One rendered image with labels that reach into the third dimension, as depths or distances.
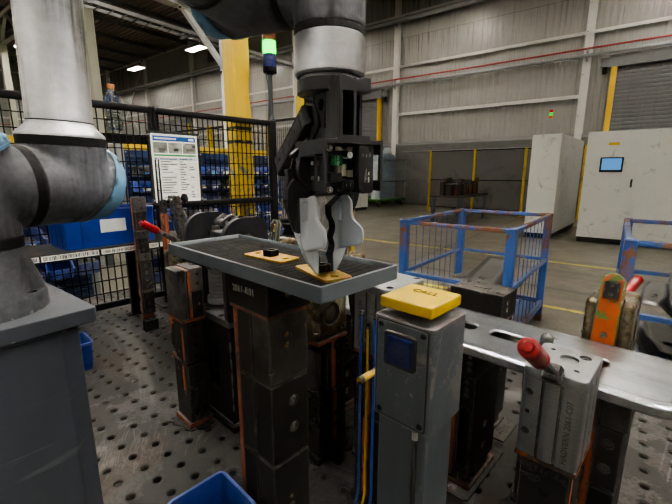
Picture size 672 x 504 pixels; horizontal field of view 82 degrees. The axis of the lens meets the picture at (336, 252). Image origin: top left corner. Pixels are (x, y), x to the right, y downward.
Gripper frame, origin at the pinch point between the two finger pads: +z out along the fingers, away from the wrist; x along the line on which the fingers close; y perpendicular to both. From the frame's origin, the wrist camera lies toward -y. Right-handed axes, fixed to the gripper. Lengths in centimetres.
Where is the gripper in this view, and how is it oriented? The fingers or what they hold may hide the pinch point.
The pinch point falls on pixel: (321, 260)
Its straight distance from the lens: 47.3
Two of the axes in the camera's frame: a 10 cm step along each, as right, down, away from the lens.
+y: 5.0, 1.8, -8.5
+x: 8.6, -1.0, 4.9
